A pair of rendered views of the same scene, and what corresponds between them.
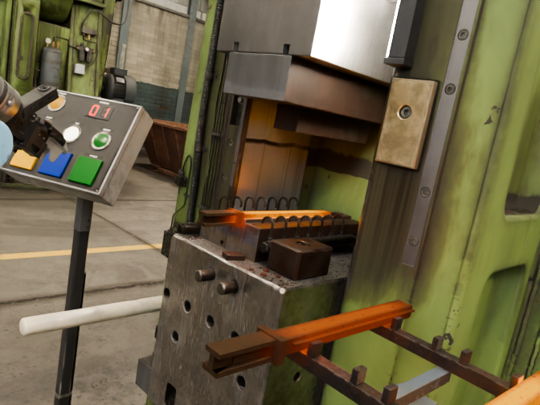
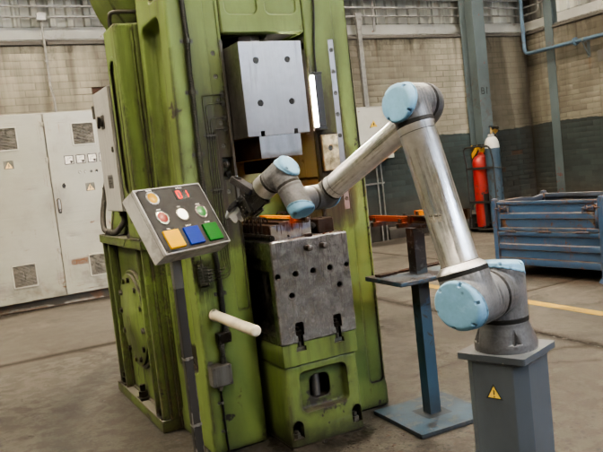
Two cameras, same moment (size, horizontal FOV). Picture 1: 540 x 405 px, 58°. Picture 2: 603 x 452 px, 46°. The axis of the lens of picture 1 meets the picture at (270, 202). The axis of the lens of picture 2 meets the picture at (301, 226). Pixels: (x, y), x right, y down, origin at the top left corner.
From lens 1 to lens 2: 294 cm
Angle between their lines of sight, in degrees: 69
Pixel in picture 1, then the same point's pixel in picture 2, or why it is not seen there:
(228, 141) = (226, 190)
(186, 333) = (300, 287)
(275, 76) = (293, 143)
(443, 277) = (360, 206)
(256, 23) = (274, 120)
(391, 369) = (355, 253)
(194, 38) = not seen: outside the picture
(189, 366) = (307, 302)
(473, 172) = not seen: hidden behind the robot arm
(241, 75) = (272, 147)
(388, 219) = not seen: hidden behind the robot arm
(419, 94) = (334, 139)
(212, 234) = (280, 235)
